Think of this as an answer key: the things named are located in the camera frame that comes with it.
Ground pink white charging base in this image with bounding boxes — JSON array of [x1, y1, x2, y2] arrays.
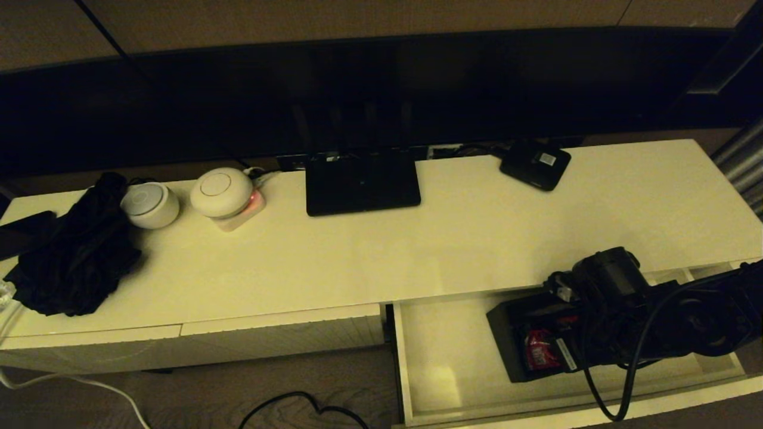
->
[[210, 189, 266, 232]]

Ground black crumpled cloth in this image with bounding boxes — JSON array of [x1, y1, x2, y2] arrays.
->
[[3, 172, 142, 317]]

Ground white pull-out drawer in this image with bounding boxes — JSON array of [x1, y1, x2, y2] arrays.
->
[[387, 261, 763, 429]]

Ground white TV cabinet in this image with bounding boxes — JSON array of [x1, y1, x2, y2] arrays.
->
[[0, 138, 763, 376]]

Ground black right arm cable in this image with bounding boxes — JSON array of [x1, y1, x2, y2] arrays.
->
[[581, 267, 763, 422]]

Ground dark angled frame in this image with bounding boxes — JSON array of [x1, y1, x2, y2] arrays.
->
[[666, 0, 763, 129]]

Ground small white round speaker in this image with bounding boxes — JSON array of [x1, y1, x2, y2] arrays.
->
[[120, 182, 180, 231]]

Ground silver vertical tubes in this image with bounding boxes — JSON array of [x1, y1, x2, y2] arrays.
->
[[709, 118, 763, 221]]

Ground black television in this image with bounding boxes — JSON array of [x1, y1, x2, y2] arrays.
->
[[0, 27, 763, 179]]

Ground red snack packet white print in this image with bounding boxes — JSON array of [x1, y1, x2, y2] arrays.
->
[[524, 329, 561, 372]]

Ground large white round device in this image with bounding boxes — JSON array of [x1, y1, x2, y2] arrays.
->
[[190, 168, 255, 219]]

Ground black floor cable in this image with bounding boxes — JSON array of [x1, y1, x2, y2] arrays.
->
[[238, 391, 371, 429]]

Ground black set-top box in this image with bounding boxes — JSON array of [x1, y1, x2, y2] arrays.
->
[[499, 140, 572, 192]]

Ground thick white cable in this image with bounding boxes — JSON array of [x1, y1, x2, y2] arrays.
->
[[0, 301, 150, 429]]

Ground black router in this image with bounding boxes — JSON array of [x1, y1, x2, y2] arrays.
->
[[292, 102, 422, 217]]

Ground black organizer box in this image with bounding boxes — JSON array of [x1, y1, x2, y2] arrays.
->
[[486, 291, 600, 384]]

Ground black flat case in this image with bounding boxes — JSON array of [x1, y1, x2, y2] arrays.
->
[[0, 211, 58, 261]]

